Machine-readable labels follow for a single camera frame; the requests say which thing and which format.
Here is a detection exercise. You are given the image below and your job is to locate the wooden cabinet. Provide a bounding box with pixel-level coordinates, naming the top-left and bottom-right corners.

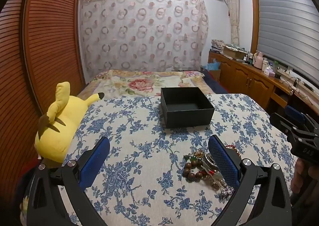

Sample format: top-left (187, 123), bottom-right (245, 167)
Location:
top-left (208, 50), bottom-right (294, 114)

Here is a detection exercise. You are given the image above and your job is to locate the pink thermos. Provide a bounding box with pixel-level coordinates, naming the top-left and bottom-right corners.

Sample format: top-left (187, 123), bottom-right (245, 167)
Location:
top-left (254, 52), bottom-right (265, 69)

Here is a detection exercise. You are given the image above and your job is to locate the person's right hand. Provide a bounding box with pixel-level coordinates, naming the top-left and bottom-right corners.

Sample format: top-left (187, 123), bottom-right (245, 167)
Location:
top-left (291, 157), bottom-right (312, 194)

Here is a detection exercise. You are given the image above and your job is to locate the dark wooden bead bracelet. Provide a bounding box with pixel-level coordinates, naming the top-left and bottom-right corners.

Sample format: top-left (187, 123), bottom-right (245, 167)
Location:
top-left (183, 161), bottom-right (205, 183)

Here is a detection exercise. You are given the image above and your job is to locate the fabric wrapped pipe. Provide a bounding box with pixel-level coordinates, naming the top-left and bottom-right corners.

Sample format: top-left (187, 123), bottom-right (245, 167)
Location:
top-left (225, 0), bottom-right (241, 45)

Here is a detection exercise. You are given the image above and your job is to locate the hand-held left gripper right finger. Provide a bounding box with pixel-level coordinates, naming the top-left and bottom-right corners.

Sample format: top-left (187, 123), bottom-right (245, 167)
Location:
top-left (208, 135), bottom-right (292, 226)

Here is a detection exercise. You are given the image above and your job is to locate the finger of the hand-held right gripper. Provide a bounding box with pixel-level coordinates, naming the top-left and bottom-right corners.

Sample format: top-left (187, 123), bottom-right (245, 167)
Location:
top-left (270, 112), bottom-right (297, 139)
top-left (285, 105), bottom-right (309, 127)

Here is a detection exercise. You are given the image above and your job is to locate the dark blue bed sheet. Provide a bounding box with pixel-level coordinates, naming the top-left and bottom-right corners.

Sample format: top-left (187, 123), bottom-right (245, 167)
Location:
top-left (201, 70), bottom-right (228, 94)

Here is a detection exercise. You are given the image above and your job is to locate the silver bangle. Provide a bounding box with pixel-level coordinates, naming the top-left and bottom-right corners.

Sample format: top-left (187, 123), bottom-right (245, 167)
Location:
top-left (204, 151), bottom-right (218, 167)

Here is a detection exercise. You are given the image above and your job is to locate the blue floral cloth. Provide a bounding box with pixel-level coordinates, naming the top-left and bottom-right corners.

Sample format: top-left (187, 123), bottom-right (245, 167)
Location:
top-left (60, 94), bottom-right (297, 226)

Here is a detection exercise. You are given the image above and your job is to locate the grey window blind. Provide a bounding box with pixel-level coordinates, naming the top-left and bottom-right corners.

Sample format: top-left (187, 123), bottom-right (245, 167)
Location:
top-left (255, 0), bottom-right (319, 77)

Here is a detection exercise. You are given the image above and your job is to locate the wooden louvered wardrobe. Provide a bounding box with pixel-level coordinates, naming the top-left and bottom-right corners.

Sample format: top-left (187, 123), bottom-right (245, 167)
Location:
top-left (0, 0), bottom-right (86, 206)

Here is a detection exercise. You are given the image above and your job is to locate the black box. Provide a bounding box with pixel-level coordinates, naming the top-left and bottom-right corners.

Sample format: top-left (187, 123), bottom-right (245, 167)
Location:
top-left (160, 87), bottom-right (215, 129)

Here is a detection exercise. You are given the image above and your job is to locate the blue gift bag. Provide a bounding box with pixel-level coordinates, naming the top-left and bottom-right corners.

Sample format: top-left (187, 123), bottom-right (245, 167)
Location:
top-left (201, 59), bottom-right (221, 72)

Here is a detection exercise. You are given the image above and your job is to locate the white power strip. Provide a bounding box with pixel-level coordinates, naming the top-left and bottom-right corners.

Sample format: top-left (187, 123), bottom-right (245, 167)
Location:
top-left (277, 66), bottom-right (312, 92)

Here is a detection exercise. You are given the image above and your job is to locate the silver ornate hairpin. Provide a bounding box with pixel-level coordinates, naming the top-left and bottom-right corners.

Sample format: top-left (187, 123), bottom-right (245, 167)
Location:
top-left (199, 164), bottom-right (235, 197)

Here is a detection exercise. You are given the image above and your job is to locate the pink floral bed blanket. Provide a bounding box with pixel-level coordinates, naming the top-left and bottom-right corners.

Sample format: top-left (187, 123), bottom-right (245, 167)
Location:
top-left (77, 69), bottom-right (215, 98)

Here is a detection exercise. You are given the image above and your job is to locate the light wooden bead bracelet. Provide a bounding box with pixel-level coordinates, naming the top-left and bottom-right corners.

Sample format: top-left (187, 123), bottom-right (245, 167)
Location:
top-left (230, 149), bottom-right (244, 160)

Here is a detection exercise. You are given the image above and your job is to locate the circle patterned curtain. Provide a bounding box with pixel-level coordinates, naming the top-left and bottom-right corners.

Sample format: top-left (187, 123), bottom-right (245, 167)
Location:
top-left (78, 0), bottom-right (208, 84)

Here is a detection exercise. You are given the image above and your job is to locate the yellow plush toy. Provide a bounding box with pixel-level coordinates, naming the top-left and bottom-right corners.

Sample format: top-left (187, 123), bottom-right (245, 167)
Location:
top-left (34, 82), bottom-right (105, 168)

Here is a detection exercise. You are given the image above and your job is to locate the cardboard boxes stack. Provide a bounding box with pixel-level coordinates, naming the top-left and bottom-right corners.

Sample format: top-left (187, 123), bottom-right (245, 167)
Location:
top-left (211, 39), bottom-right (250, 60)

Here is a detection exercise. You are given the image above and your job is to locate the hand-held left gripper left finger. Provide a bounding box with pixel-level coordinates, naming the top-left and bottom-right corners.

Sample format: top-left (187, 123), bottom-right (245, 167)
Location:
top-left (25, 136), bottom-right (111, 226)

